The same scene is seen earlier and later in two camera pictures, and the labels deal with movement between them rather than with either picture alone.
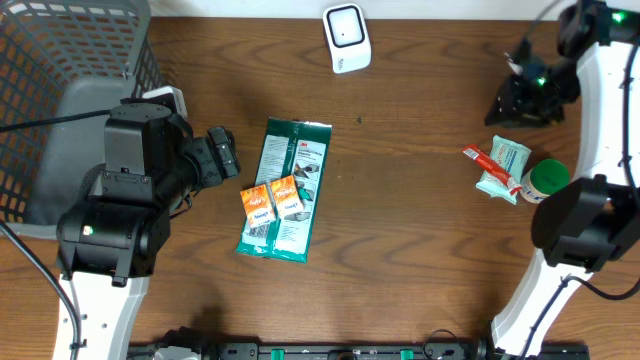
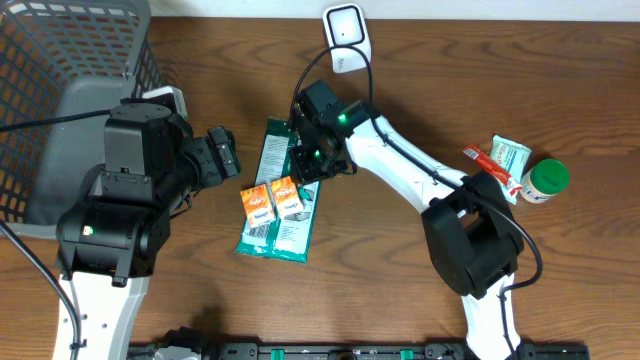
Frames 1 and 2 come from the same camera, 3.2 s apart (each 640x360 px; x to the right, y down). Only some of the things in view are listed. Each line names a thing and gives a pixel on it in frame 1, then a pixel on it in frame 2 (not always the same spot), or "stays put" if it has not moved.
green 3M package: [290, 148] stays put
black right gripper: [515, 110] to [305, 174]
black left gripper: [212, 148] stays put
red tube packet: [493, 167] stays put
